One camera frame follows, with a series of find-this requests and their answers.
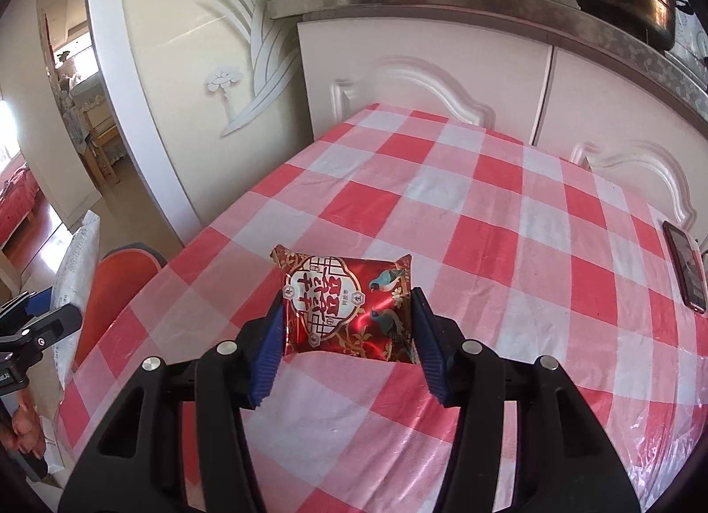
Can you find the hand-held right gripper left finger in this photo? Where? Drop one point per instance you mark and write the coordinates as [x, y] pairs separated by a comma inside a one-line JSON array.
[[268, 358]]

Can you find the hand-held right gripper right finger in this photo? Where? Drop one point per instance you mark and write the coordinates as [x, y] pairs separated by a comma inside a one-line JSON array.
[[431, 358]]

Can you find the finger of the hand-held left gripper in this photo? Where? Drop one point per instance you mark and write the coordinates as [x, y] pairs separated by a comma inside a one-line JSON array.
[[50, 327], [16, 307]]

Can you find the red snack packet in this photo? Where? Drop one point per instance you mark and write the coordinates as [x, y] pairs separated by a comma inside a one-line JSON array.
[[343, 314]]

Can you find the person's left hand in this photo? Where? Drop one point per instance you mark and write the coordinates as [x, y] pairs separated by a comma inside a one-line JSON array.
[[27, 427]]

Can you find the white plastic bag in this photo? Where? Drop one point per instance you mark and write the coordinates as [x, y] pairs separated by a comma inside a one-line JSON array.
[[77, 264]]

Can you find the red stool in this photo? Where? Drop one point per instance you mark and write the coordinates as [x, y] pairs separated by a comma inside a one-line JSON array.
[[121, 291]]

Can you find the red sofa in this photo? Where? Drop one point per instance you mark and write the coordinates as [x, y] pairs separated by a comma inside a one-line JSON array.
[[16, 203]]

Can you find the red checkered tablecloth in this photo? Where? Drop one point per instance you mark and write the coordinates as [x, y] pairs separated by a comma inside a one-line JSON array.
[[498, 214]]

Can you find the wooden chair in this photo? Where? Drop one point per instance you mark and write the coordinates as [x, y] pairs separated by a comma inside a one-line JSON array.
[[102, 137]]

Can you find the red smartphone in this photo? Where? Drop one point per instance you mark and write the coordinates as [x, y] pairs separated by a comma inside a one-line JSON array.
[[686, 269]]

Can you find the frosted glass door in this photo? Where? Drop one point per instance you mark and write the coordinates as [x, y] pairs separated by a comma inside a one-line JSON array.
[[182, 76]]

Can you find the white cabinet door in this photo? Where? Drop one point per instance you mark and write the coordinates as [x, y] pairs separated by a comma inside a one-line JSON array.
[[415, 48], [608, 103]]

